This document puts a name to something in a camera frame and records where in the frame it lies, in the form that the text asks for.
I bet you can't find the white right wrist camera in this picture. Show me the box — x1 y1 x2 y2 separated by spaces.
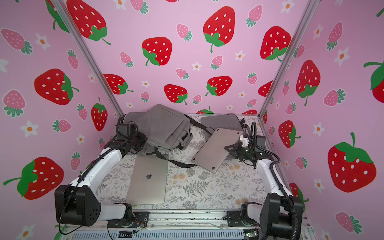
240 135 252 148

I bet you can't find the dark grey laptop sleeve left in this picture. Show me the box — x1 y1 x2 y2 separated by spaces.
122 112 147 156

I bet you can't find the dark grey laptop sleeve with handle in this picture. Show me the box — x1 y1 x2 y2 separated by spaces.
201 114 251 136

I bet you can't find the silver laptop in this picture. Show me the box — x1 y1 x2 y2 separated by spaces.
191 128 242 173
126 155 169 205

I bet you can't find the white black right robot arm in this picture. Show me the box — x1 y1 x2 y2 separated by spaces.
223 122 304 240

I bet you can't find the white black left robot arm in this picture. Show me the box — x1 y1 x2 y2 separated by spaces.
55 117 147 235

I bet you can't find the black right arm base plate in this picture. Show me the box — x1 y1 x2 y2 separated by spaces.
223 211 260 227

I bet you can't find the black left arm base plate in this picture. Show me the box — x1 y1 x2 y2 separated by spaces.
107 211 150 229

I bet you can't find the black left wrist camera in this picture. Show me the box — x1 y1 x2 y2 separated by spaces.
117 122 139 139

